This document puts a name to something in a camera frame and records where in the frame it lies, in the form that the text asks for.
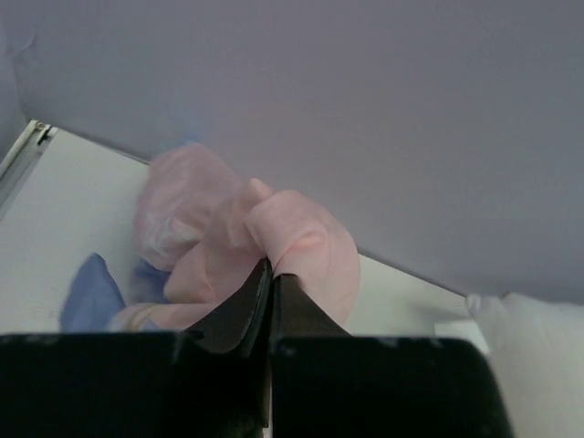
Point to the blue and pink printed pillowcase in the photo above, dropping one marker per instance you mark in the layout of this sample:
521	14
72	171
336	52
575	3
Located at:
200	231

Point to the white pillow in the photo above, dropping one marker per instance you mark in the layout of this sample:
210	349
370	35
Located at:
535	349

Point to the left aluminium side rail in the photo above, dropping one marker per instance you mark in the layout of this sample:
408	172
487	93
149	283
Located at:
22	158

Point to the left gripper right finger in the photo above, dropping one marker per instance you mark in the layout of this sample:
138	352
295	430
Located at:
296	315

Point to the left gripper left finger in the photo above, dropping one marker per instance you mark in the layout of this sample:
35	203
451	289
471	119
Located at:
233	327

